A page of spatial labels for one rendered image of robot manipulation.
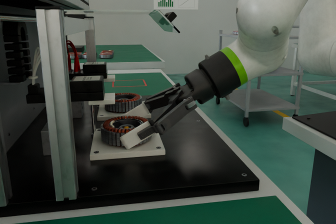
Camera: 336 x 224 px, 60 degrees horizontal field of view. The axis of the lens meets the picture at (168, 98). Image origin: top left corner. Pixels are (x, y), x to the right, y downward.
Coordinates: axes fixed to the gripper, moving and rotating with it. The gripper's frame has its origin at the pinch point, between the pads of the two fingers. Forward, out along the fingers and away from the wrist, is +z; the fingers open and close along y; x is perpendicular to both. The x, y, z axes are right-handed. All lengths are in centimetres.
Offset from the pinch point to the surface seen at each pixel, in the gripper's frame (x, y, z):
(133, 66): -16, 157, -2
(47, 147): 6.8, -4.0, 15.1
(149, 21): -20, 533, -61
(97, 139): 1.5, 0.3, 7.1
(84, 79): 14.4, -1.4, 1.7
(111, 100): 8.3, -2.9, -0.8
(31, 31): 29.8, 29.2, 12.6
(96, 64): 13.5, 21.2, 1.3
